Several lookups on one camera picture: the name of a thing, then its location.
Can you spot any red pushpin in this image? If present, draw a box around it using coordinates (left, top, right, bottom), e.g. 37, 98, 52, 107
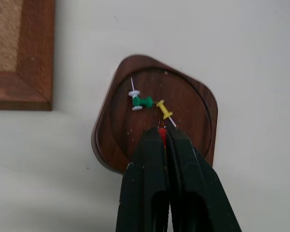
158, 128, 168, 148

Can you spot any dark wooden tray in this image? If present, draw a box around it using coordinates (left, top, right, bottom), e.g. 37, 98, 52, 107
91, 55, 218, 175

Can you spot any green pushpin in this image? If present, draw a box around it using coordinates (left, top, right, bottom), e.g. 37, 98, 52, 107
132, 96, 154, 109

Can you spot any wood-framed cork board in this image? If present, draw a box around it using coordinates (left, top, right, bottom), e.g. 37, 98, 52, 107
0, 0, 56, 111

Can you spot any white pushpin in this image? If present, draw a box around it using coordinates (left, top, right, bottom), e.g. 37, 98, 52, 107
128, 77, 143, 112

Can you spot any yellow pushpin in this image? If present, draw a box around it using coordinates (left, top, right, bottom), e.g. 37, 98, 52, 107
156, 100, 178, 127

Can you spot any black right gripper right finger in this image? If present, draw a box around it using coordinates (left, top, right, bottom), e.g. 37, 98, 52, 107
166, 127, 244, 232

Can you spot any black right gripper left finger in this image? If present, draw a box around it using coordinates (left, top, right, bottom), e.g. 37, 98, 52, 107
115, 127, 171, 232

